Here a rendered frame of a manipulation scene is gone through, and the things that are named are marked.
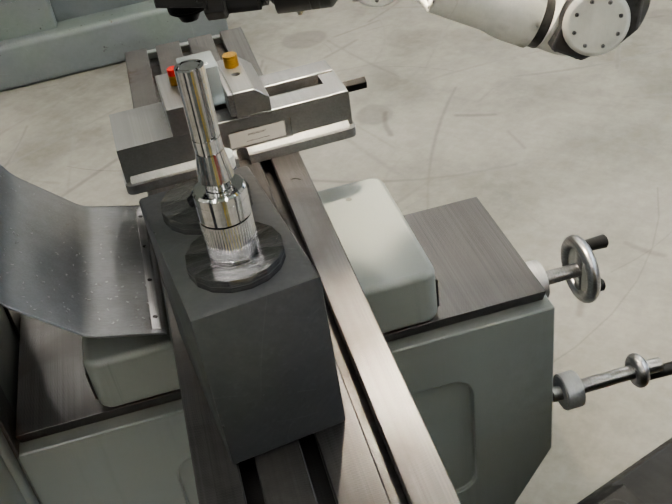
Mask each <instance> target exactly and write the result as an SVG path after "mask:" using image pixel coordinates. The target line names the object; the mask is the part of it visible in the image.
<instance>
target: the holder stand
mask: <svg viewBox="0 0 672 504"><path fill-rule="evenodd" d="M234 173H235V174H237V175H240V176H241V177H243V178H244V179H245V182H246V186H247V190H248V195H249V199H250V204H251V208H252V213H253V217H254V222H255V226H256V231H257V235H258V240H259V245H260V246H259V250H258V252H257V253H256V254H255V255H254V256H253V257H252V258H251V259H249V260H247V261H245V262H243V263H240V264H237V265H229V266H226V265H219V264H216V263H214V262H212V261H211V260H210V259H209V257H208V253H207V250H206V246H205V242H204V239H203V235H202V231H201V227H200V224H199V220H198V216H197V212H196V209H195V205H194V201H193V197H192V193H191V192H192V189H193V187H194V186H195V184H196V183H197V182H198V181H197V176H195V177H192V178H190V179H187V180H185V181H183V182H180V183H178V184H177V185H176V186H174V187H173V188H172V189H170V190H167V191H164V192H160V193H157V194H154V195H151V196H148V197H144V198H142V199H140V201H139V204H140V207H141V211H142V214H143V217H144V220H145V223H146V227H147V230H148V233H149V236H150V239H151V243H152V246H153V249H154V252H155V255H156V259H157V262H158V265H159V268H160V271H161V275H162V278H163V281H164V284H165V287H166V291H167V294H168V297H169V300H170V303H171V307H172V310H173V313H174V316H175V319H176V323H177V326H178V329H179V332H180V335H181V337H182V340H183V342H184V345H185V347H186V350H187V352H188V355H189V357H190V360H191V362H192V365H193V367H194V370H195V372H196V375H197V377H198V380H199V382H200V385H201V387H202V390H203V392H204V395H205V397H206V400H207V402H208V405H209V407H210V410H211V412H212V415H213V417H214V420H215V422H216V425H217V427H218V430H219V432H220V435H221V437H222V440H223V442H224V445H225V447H226V450H227V452H228V455H229V457H230V460H231V462H232V463H233V464H237V463H240V462H242V461H245V460H247V459H250V458H252V457H255V456H258V455H260V454H263V453H265V452H268V451H270V450H273V449H275V448H278V447H280V446H283V445H286V444H288V443H291V442H293V441H296V440H298V439H301V438H303V437H306V436H308V435H311V434H314V433H316V432H319V431H321V430H324V429H326V428H329V427H331V426H334V425H336V424H339V423H342V422H344V421H345V412H344V406H343V401H342V395H341V389H340V384H339V378H338V372H337V367H336V361H335V355H334V350H333V344H332V338H331V333H330V327H329V321H328V316H327V310H326V304H325V299H324V293H323V287H322V282H321V277H320V275H319V274H318V272H317V271H316V269H315V268H314V266H313V265H312V263H311V262H310V260H309V259H308V257H307V255H306V254H305V252H304V251H303V249H302V248H301V246H300V245H299V243H298V242H297V240H296V239H295V237H294V236H293V234H292V233H291V231H290V230H289V228H288V227H287V225H286V224H285V222H284V221H283V219H282V217H281V216H280V214H279V213H278V211H277V210H276V208H275V207H274V205H273V204H272V202H271V201H270V199H269V198H268V196H267V195H266V193H265V192H264V190H263V189H262V187H261V186H260V184H259V182H258V181H257V179H256V178H255V176H254V175H253V173H252V172H251V170H250V169H249V167H248V166H243V167H240V168H237V169H234Z"/></svg>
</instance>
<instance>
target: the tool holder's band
mask: <svg viewBox="0 0 672 504"><path fill-rule="evenodd" d="M191 193H192V197H193V201H194V204H195V205H196V206H197V207H198V208H200V209H202V210H206V211H220V210H225V209H228V208H231V207H233V206H235V205H237V204H239V203H240V202H241V201H243V200H244V198H245V197H246V195H247V186H246V182H245V179H244V178H243V177H241V176H240V175H237V174H235V173H234V176H233V177H232V179H231V185H230V187H229V188H228V189H226V190H225V191H222V192H219V193H211V192H208V191H206V190H205V187H204V185H201V184H199V183H198V182H197V183H196V184H195V186H194V187H193V189H192V192H191Z"/></svg>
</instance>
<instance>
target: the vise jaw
mask: <svg viewBox="0 0 672 504"><path fill-rule="evenodd" d="M238 61H239V66H238V67H236V68H233V69H226V68H225V67H224V63H223V60H219V61H217V62H216V64H217V66H218V70H219V74H220V79H221V83H222V88H223V92H224V96H225V101H226V103H225V104H226V106H227V108H228V110H229V113H230V115H231V117H236V116H237V118H242V117H246V116H250V115H253V114H257V113H261V112H265V111H269V110H272V107H271V102H270V96H269V94H268V93H267V91H266V89H265V87H264V85H263V84H262V82H261V80H260V78H259V76H258V75H257V73H256V71H255V69H254V68H253V66H252V64H251V63H250V62H248V61H246V60H244V59H241V58H239V57H238Z"/></svg>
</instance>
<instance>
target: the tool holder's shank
mask: <svg viewBox="0 0 672 504"><path fill-rule="evenodd" d="M174 73H175V77H176V81H177V85H178V88H179V92H180V96H181V100H182V104H183V108H184V112H185V116H186V120H187V123H188V127H189V131H190V135H191V139H192V143H193V147H194V151H195V159H196V171H197V181H198V183H199V184H201V185H204V187H205V190H206V191H208V192H211V193H219V192H222V191H225V190H226V189H228V188H229V187H230V185H231V179H232V177H233V176H234V170H233V168H232V165H231V163H230V161H229V158H228V156H227V153H226V151H225V149H224V146H223V142H222V138H221V133H220V129H219V125H218V121H217V116H216V112H215V108H214V104H213V99H212V95H211V91H210V86H209V82H208V78H207V74H206V69H205V65H204V62H203V61H202V60H199V59H189V60H185V61H182V62H180V63H178V64H176V65H175V66H174Z"/></svg>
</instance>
